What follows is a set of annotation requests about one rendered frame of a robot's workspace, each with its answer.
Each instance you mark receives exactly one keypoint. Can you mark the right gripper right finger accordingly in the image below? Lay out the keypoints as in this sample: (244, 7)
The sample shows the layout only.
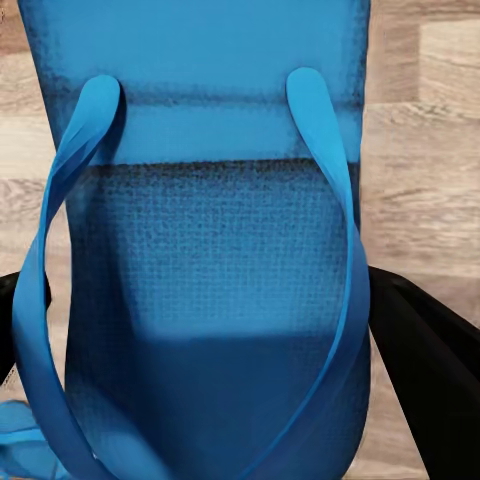
(433, 359)

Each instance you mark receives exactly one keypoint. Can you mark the sandal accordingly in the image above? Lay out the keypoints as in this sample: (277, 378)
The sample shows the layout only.
(24, 451)
(208, 154)

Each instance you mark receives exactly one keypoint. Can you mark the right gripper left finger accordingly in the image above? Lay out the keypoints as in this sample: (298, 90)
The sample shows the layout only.
(7, 290)

